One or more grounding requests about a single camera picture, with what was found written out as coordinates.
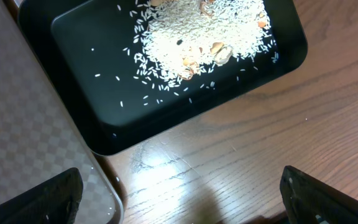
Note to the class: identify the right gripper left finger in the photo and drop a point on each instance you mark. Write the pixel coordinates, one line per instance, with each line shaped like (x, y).
(56, 200)

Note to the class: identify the food scraps pile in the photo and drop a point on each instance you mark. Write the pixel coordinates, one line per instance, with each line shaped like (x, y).
(175, 52)

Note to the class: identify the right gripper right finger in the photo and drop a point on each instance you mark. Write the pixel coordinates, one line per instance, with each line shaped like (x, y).
(305, 197)

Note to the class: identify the black waste tray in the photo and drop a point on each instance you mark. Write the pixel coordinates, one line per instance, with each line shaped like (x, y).
(86, 50)

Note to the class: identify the brown serving tray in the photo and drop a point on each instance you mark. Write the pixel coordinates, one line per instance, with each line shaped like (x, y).
(38, 139)

